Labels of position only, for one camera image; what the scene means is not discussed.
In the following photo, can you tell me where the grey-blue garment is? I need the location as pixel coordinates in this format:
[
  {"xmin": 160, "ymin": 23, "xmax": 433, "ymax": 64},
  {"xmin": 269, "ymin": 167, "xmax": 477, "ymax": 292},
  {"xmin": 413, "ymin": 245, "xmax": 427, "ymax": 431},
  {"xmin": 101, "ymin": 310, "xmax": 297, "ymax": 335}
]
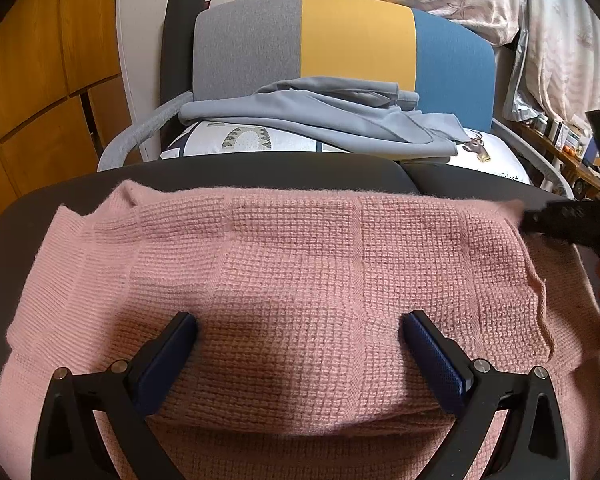
[{"xmin": 179, "ymin": 76, "xmax": 463, "ymax": 161}]

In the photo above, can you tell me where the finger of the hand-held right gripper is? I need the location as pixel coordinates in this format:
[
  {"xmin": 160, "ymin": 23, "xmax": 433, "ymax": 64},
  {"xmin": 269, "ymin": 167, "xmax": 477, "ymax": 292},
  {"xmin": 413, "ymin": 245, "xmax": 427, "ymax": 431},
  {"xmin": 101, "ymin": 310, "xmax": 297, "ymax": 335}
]
[{"xmin": 519, "ymin": 199, "xmax": 600, "ymax": 253}]

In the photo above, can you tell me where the grey yellow blue chair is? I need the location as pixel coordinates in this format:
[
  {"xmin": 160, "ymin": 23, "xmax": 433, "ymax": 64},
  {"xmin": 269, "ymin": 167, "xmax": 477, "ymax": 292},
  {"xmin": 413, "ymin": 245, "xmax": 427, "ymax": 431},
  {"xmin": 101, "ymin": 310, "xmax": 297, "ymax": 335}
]
[{"xmin": 97, "ymin": 0, "xmax": 576, "ymax": 196}]

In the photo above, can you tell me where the black rolled mat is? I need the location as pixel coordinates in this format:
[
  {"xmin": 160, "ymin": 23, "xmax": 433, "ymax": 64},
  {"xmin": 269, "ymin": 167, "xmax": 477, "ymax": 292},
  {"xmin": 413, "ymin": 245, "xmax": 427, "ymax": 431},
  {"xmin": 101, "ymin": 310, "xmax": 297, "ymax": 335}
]
[{"xmin": 160, "ymin": 0, "xmax": 212, "ymax": 111}]

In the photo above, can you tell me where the wooden wardrobe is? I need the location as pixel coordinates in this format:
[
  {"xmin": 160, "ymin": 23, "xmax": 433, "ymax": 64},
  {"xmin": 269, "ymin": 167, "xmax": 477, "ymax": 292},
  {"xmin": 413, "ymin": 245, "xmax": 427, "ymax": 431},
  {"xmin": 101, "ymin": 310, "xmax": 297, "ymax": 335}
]
[{"xmin": 0, "ymin": 0, "xmax": 131, "ymax": 241}]

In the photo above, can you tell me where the cluttered wooden shelf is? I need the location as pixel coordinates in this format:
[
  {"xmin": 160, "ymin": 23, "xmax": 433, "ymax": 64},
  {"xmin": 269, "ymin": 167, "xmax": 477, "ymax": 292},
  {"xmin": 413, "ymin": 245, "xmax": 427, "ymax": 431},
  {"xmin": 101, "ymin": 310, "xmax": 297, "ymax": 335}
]
[{"xmin": 517, "ymin": 120, "xmax": 600, "ymax": 201}]

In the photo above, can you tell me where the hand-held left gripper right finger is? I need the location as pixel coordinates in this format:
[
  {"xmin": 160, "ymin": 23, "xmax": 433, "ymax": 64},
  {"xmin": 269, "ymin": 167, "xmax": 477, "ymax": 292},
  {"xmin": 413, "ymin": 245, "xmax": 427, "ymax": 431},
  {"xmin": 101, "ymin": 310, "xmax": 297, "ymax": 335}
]
[{"xmin": 402, "ymin": 310, "xmax": 571, "ymax": 480}]

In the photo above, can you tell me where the pink knit sweater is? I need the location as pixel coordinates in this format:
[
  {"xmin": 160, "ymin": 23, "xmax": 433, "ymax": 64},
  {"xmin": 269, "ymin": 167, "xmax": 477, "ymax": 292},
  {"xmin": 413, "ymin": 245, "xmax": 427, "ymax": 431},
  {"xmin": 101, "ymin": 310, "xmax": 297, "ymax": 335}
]
[{"xmin": 0, "ymin": 181, "xmax": 600, "ymax": 480}]

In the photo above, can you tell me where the white printed cushion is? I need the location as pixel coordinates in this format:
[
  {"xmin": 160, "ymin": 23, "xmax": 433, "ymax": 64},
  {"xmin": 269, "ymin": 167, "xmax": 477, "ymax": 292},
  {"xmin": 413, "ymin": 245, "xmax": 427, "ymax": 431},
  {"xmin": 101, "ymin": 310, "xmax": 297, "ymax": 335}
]
[{"xmin": 159, "ymin": 120, "xmax": 533, "ymax": 186}]

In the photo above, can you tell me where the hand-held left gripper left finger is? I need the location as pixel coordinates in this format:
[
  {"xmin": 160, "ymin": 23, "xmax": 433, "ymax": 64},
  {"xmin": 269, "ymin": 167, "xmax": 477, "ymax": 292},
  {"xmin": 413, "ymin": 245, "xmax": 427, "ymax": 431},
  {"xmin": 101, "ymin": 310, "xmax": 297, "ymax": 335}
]
[{"xmin": 30, "ymin": 311, "xmax": 199, "ymax": 480}]

